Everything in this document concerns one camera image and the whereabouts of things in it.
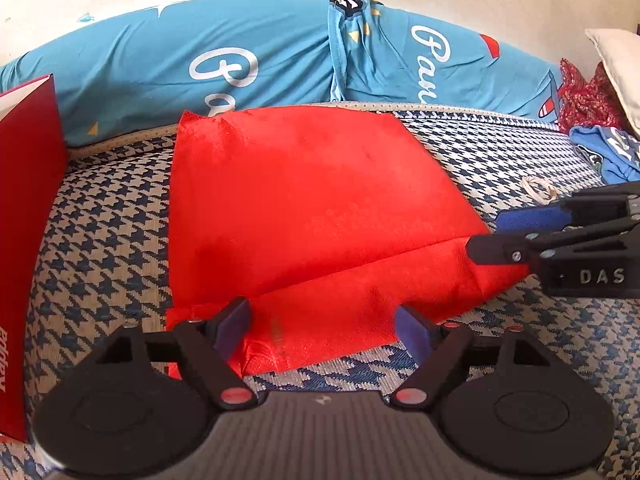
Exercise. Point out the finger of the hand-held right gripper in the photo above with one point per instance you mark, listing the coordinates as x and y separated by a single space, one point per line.
530 219
492 250

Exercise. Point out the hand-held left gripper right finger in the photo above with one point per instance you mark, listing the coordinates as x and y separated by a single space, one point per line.
415 330

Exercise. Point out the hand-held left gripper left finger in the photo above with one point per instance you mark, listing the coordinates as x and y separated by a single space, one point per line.
232 325

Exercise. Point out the white elastic band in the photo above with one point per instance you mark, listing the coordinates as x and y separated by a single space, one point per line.
526 182

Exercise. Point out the red shopping bag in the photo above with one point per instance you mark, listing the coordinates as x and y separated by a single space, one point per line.
300 200

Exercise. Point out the blue patterned garment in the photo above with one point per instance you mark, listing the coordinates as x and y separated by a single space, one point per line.
615 160

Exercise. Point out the red floral cloth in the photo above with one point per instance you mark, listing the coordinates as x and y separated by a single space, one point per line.
590 100

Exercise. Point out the blue white houndstooth mattress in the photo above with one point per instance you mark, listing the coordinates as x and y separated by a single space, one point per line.
100 240

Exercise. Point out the white pillow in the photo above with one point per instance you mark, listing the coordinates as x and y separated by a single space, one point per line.
620 60

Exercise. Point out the red shoe box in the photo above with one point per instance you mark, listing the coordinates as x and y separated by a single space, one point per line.
30 210

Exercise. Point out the blue printed quilt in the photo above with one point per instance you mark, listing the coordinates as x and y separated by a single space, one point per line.
150 60

